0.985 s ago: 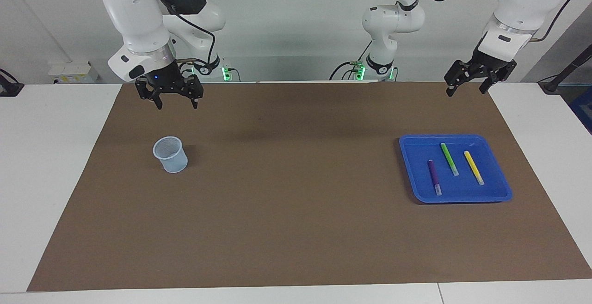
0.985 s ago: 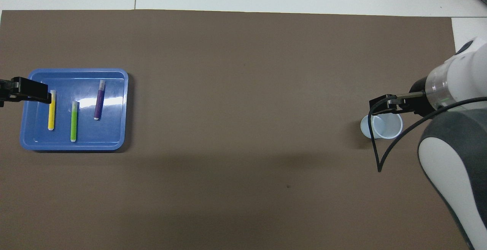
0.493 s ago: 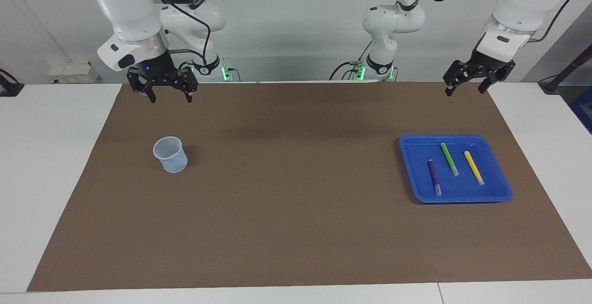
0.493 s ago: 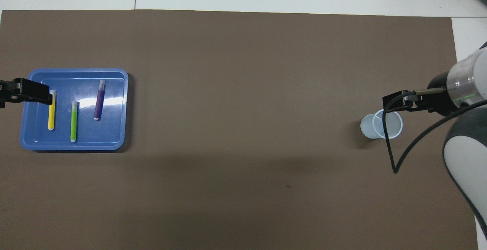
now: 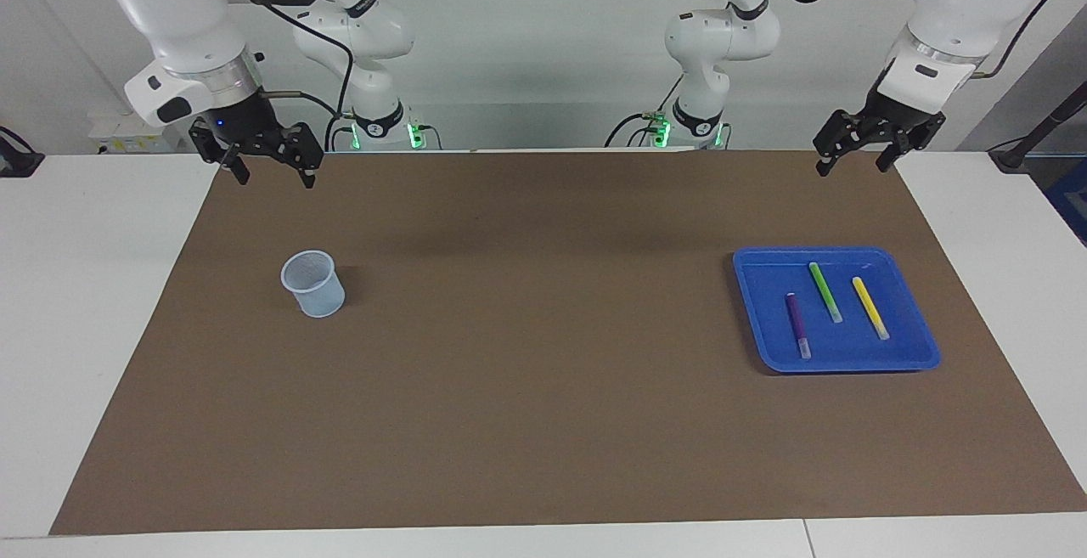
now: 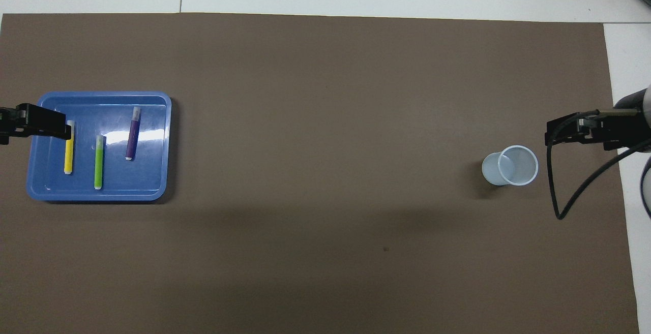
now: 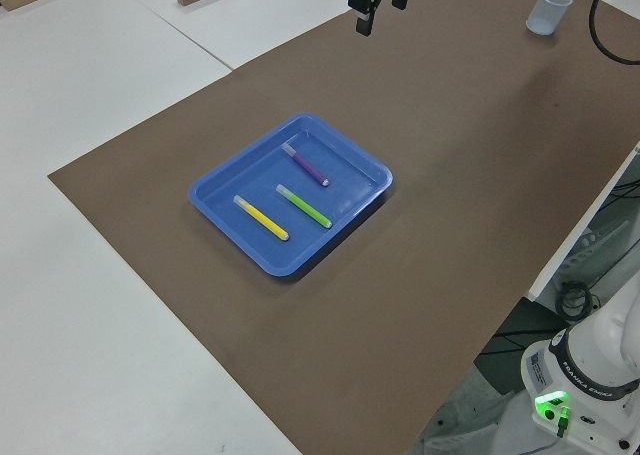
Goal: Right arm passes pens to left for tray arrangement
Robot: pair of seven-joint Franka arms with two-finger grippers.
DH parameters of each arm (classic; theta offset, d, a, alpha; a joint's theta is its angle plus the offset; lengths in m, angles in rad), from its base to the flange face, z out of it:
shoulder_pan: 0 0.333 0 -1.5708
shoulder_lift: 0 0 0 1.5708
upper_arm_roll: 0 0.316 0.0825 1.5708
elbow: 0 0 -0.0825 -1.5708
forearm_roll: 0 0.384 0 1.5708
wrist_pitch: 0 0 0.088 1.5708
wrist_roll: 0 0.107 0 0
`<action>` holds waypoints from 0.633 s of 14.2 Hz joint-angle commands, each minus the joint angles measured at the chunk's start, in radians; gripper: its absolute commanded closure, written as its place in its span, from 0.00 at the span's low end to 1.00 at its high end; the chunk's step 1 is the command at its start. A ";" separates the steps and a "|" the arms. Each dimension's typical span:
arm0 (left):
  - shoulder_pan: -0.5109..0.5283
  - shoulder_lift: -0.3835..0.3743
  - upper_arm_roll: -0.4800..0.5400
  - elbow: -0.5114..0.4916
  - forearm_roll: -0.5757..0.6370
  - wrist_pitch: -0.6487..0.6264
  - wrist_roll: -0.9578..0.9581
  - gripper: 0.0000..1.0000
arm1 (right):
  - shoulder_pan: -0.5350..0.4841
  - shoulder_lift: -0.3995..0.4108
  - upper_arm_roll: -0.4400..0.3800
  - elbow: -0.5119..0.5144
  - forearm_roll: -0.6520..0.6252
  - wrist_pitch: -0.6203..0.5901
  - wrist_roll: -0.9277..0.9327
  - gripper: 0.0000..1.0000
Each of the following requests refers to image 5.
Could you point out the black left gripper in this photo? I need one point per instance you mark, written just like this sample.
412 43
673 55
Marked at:
900 112

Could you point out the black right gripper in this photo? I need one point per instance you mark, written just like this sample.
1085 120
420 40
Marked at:
246 121

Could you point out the green marker pen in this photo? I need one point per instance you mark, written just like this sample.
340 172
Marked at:
825 293

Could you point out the yellow marker pen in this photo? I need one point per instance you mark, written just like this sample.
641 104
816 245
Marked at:
870 307

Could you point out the purple marker pen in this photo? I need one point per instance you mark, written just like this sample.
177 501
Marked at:
798 329

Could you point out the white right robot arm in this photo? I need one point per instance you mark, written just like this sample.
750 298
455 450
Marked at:
170 14

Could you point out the blue plastic tray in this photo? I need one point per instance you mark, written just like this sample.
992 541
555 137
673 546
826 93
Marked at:
909 346

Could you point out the translucent plastic cup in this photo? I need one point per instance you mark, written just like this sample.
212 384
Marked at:
316 295

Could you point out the black stand pole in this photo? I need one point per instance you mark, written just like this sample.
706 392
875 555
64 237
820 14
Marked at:
1040 129

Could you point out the blue crate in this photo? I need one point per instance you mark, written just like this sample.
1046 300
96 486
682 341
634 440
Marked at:
1072 201

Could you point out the black table clamp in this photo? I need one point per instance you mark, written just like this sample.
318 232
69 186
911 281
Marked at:
17 159

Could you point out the brown table mat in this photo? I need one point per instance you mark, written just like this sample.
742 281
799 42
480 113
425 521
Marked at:
543 388

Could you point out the white wall power box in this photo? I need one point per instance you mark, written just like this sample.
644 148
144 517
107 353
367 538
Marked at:
115 138

